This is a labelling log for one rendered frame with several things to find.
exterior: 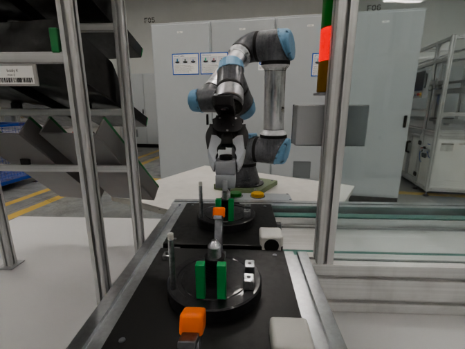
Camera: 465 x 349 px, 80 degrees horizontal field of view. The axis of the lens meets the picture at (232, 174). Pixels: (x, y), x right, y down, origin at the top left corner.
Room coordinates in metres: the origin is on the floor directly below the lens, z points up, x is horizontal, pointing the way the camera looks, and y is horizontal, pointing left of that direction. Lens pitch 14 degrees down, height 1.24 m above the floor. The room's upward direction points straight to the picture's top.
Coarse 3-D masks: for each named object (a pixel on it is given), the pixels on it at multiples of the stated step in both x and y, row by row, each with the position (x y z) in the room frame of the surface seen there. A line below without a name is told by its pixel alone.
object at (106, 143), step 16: (48, 128) 0.57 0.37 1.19; (112, 128) 0.57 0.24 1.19; (64, 144) 0.57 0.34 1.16; (96, 144) 0.55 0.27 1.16; (112, 144) 0.57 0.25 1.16; (112, 160) 0.58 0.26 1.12; (112, 176) 0.64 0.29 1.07; (144, 176) 0.67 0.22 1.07; (112, 192) 0.72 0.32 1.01; (128, 192) 0.70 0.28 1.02; (144, 192) 0.68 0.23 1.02
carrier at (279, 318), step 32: (160, 256) 0.46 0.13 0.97; (192, 256) 0.46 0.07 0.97; (224, 256) 0.36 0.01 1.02; (256, 256) 0.46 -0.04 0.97; (160, 288) 0.37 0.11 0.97; (192, 288) 0.34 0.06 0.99; (224, 288) 0.31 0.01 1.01; (256, 288) 0.34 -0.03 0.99; (288, 288) 0.37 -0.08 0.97; (128, 320) 0.30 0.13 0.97; (160, 320) 0.30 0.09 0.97; (224, 320) 0.30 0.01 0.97; (256, 320) 0.30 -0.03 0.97; (288, 320) 0.28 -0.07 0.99
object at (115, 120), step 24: (0, 24) 0.50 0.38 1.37; (24, 24) 0.49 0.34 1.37; (48, 24) 0.48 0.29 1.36; (24, 48) 0.47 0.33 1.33; (48, 48) 0.46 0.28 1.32; (96, 48) 0.54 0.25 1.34; (48, 72) 0.48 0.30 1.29; (96, 72) 0.54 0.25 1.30; (48, 96) 0.58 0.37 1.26; (96, 96) 0.56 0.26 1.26; (96, 120) 0.69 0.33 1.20; (120, 120) 0.67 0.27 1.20; (144, 120) 0.69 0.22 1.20
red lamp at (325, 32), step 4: (324, 28) 0.49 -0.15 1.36; (328, 28) 0.48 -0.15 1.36; (320, 32) 0.50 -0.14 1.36; (324, 32) 0.48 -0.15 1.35; (328, 32) 0.48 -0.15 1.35; (320, 36) 0.50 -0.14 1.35; (324, 36) 0.48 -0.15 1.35; (328, 36) 0.48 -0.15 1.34; (320, 40) 0.49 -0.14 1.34; (324, 40) 0.48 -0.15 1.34; (328, 40) 0.48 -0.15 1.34; (320, 44) 0.49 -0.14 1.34; (324, 44) 0.48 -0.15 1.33; (328, 44) 0.48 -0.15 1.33; (320, 48) 0.49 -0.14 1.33; (324, 48) 0.48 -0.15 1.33; (328, 48) 0.48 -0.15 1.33; (320, 52) 0.49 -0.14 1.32; (324, 52) 0.48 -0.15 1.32; (328, 52) 0.48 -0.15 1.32; (320, 56) 0.49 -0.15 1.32; (324, 56) 0.48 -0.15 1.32; (328, 56) 0.48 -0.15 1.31; (320, 60) 0.49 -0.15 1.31
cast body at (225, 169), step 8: (224, 160) 0.61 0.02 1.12; (232, 160) 0.61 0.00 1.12; (216, 168) 0.60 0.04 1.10; (224, 168) 0.60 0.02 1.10; (232, 168) 0.59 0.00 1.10; (216, 176) 0.59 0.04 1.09; (224, 176) 0.59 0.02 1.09; (232, 176) 0.59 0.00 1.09; (216, 184) 0.59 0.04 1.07; (224, 184) 0.57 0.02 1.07; (232, 184) 0.59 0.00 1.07
